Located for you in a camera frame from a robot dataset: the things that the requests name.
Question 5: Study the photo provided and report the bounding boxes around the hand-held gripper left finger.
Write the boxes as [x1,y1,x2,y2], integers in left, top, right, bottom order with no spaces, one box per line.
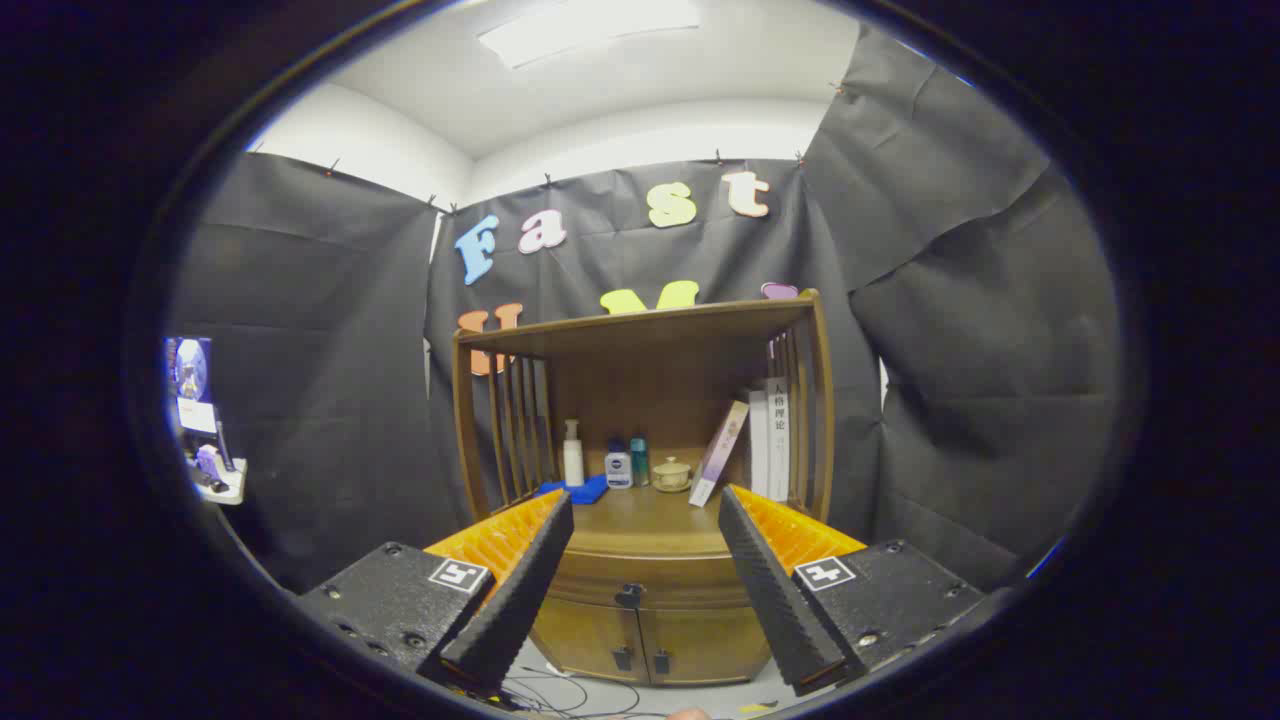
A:
[297,488,576,696]

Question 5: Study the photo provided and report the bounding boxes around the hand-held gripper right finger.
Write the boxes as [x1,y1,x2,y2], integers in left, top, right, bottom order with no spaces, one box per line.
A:
[717,484,986,698]

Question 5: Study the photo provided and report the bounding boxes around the wooden cabinet door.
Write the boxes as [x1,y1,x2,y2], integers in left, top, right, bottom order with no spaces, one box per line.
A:
[640,605,771,686]
[530,597,646,686]

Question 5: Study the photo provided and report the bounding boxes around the wooden countertop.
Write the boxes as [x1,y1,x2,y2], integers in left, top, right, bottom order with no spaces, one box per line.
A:
[525,480,806,561]

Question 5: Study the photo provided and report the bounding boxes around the wooden cabinet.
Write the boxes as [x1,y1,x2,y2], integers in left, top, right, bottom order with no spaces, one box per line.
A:
[450,290,836,688]

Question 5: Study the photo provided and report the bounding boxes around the blue folded cloth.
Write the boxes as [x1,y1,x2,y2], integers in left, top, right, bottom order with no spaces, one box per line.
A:
[535,474,609,506]

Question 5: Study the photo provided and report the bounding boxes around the white book with black lettering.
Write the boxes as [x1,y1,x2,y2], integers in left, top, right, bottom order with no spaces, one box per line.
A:
[766,378,791,503]

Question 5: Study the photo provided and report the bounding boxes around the purple book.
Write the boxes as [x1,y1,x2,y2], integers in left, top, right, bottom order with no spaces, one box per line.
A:
[688,400,750,508]

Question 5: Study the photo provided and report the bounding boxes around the white stand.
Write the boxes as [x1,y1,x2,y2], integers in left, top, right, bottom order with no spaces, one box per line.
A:
[190,445,248,506]

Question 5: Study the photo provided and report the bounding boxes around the ceiling light panel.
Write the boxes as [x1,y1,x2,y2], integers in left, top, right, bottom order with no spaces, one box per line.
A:
[478,0,701,69]

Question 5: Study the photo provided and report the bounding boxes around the black floor cables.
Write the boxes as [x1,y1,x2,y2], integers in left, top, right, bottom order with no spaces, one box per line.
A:
[500,668,641,719]

